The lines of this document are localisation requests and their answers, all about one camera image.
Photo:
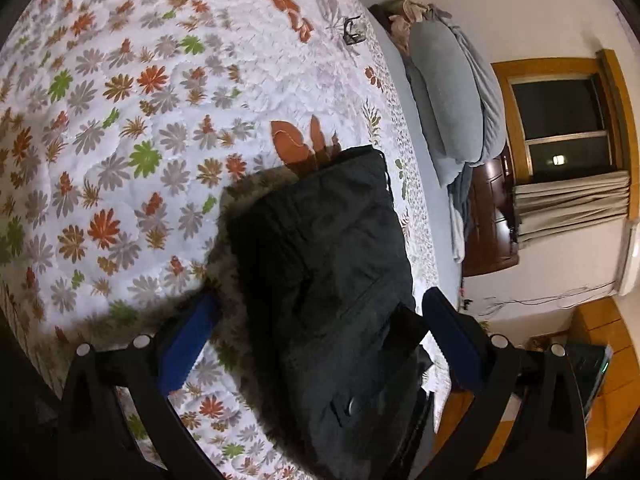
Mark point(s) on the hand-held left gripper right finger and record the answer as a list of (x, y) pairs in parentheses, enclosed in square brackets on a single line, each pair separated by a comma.
[(455, 340)]

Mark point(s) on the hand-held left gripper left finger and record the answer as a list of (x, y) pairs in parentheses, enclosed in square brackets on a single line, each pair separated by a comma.
[(192, 340)]

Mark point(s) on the black fur-trimmed jacket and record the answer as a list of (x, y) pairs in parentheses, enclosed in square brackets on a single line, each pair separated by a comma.
[(320, 260)]

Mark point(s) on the white towel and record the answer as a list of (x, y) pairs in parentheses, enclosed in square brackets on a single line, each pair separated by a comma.
[(456, 240)]

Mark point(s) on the dark wooden headboard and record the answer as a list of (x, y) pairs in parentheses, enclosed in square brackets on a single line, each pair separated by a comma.
[(490, 220)]

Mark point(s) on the black device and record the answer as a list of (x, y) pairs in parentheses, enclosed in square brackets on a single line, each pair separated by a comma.
[(590, 370)]

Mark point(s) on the grey blanket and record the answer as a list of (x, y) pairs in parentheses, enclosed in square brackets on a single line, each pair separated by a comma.
[(460, 192)]

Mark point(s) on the light blue bed sheet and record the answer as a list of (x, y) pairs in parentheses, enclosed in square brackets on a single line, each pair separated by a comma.
[(425, 185)]

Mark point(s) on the wooden wardrobe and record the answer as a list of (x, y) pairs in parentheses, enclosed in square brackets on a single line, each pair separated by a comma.
[(620, 340)]

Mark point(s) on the beige curtain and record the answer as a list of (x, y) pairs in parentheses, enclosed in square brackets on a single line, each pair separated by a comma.
[(570, 205)]

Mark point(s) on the white air conditioner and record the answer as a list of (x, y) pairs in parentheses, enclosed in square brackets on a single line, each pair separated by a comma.
[(631, 260)]

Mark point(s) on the light blue pillow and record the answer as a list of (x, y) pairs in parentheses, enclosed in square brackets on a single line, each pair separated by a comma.
[(440, 85), (492, 110)]

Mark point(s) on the floral quilt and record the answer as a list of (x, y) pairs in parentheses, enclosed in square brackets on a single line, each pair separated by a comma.
[(125, 110)]

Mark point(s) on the wooden framed window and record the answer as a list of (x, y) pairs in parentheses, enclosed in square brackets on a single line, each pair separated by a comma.
[(555, 110)]

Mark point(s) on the eyeglasses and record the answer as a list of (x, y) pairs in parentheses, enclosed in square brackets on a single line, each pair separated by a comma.
[(351, 35)]

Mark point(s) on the beige cloth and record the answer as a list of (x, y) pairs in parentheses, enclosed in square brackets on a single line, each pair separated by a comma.
[(405, 15)]

